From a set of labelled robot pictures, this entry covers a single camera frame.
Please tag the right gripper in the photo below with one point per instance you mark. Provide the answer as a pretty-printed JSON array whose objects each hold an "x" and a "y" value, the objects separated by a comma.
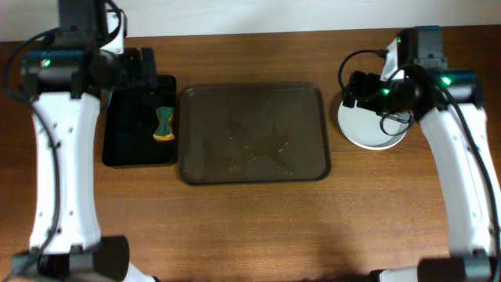
[{"x": 360, "y": 88}]

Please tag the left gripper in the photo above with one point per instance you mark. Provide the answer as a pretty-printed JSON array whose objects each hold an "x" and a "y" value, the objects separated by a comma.
[{"x": 142, "y": 65}]

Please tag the pale blue plate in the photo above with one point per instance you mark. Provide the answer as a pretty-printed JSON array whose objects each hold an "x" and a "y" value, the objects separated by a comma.
[{"x": 362, "y": 127}]

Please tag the green and yellow sponge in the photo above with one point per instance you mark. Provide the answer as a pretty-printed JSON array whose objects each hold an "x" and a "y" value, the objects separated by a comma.
[{"x": 164, "y": 131}]

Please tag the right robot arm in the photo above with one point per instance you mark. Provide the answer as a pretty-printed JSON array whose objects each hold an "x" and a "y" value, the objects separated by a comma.
[{"x": 417, "y": 87}]

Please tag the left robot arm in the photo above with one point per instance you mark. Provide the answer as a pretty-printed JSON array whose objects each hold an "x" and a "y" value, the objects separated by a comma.
[{"x": 65, "y": 71}]

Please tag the black plastic tray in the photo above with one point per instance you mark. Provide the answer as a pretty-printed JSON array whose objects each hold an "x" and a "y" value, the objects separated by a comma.
[{"x": 130, "y": 123}]

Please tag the brown plastic serving tray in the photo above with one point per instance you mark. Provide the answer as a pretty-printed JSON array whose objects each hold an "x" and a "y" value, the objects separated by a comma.
[{"x": 256, "y": 133}]

